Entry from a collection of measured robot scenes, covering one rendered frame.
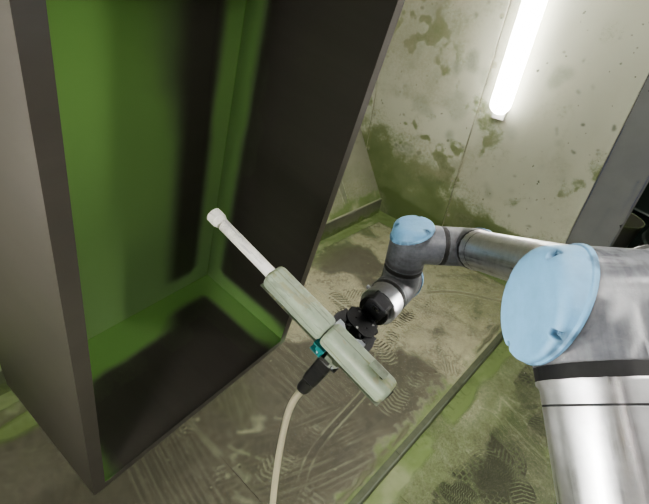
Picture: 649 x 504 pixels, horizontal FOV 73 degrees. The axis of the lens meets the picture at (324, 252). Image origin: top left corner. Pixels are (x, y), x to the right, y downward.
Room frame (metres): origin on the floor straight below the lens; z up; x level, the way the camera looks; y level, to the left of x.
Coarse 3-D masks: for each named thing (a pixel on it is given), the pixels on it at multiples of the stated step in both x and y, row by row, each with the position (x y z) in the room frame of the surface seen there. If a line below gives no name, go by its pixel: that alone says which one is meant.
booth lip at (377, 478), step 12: (492, 348) 1.51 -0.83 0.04; (480, 360) 1.42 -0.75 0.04; (468, 372) 1.34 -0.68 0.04; (456, 384) 1.26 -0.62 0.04; (444, 396) 1.19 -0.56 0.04; (432, 420) 1.08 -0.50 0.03; (420, 432) 1.01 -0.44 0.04; (408, 444) 0.95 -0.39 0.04; (396, 456) 0.90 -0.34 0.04; (384, 468) 0.85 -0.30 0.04; (372, 480) 0.81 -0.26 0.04; (360, 492) 0.76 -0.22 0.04
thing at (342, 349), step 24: (216, 216) 0.75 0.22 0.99; (240, 240) 0.72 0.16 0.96; (264, 264) 0.68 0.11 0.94; (264, 288) 0.66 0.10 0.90; (288, 288) 0.64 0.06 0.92; (288, 312) 0.63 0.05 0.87; (312, 312) 0.61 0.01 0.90; (312, 336) 0.59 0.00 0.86; (336, 336) 0.58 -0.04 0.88; (336, 360) 0.56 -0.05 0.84; (360, 360) 0.55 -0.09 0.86; (312, 384) 0.59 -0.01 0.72; (360, 384) 0.53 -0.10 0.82; (384, 384) 0.52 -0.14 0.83
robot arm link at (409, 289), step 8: (384, 272) 0.84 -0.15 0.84; (376, 280) 0.83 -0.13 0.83; (384, 280) 0.81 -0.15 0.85; (392, 280) 0.81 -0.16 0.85; (400, 280) 0.81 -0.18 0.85; (408, 280) 0.81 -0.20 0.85; (416, 280) 0.82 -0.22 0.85; (400, 288) 0.80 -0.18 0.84; (408, 288) 0.81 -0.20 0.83; (416, 288) 0.83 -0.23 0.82; (408, 296) 0.80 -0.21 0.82
